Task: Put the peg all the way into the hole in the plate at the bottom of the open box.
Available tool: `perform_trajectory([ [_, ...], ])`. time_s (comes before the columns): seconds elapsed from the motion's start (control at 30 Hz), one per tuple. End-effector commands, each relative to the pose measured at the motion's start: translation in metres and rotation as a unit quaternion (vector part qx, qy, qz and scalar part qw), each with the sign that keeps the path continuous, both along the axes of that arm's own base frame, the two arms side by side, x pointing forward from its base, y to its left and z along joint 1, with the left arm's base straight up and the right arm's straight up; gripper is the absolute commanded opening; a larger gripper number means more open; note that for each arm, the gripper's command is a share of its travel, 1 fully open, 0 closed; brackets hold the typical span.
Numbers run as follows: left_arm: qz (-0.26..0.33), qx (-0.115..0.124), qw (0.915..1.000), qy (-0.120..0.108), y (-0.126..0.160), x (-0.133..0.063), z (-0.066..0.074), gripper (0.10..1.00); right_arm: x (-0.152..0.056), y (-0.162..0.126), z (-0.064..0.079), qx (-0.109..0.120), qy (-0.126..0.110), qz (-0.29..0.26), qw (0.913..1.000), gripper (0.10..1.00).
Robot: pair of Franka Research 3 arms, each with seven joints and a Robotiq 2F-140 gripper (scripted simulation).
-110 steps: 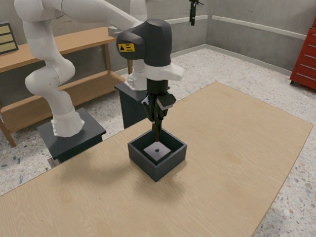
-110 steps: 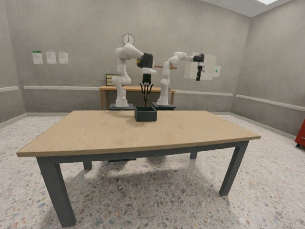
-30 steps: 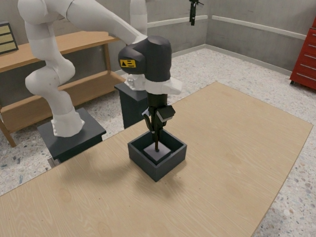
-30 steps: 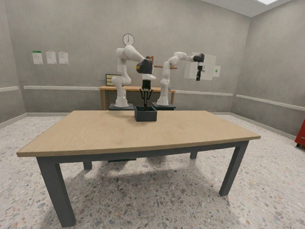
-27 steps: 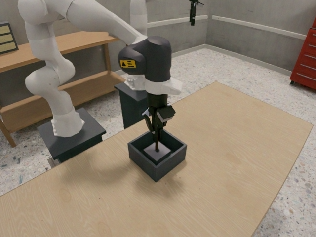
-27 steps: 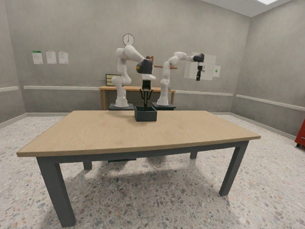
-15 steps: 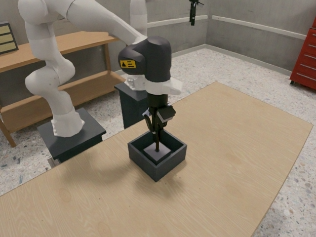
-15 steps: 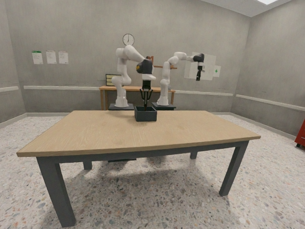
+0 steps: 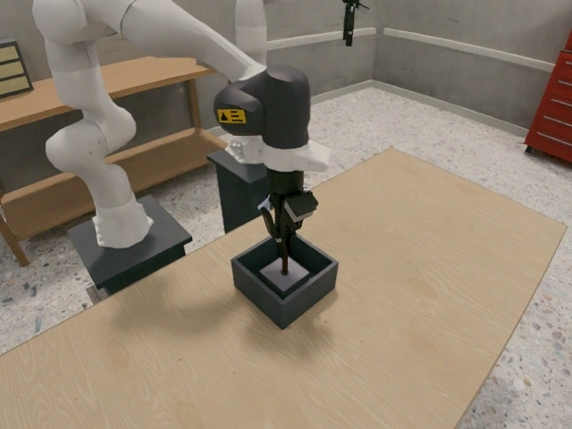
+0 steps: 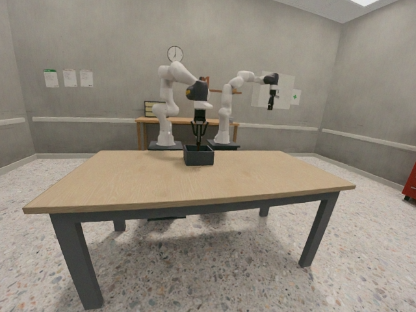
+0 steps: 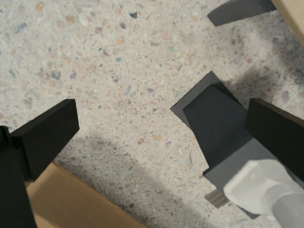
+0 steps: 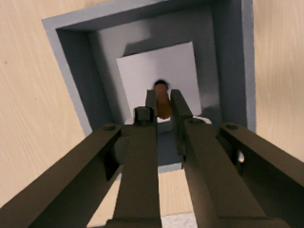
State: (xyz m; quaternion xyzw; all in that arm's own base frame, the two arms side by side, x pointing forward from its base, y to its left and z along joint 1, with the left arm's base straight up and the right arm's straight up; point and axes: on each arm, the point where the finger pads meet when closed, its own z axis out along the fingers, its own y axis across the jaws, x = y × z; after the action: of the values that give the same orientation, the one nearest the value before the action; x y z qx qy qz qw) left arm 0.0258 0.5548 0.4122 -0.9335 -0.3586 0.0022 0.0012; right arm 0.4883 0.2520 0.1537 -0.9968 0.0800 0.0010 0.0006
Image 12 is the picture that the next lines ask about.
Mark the dark grey open box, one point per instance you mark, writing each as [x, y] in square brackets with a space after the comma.
[86, 43]

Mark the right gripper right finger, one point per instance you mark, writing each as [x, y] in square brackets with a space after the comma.
[265, 190]

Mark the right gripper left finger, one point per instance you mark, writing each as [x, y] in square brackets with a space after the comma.
[68, 194]

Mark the brown cylindrical peg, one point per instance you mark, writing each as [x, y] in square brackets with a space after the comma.
[164, 107]

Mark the white square plate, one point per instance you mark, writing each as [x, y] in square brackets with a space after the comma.
[173, 64]

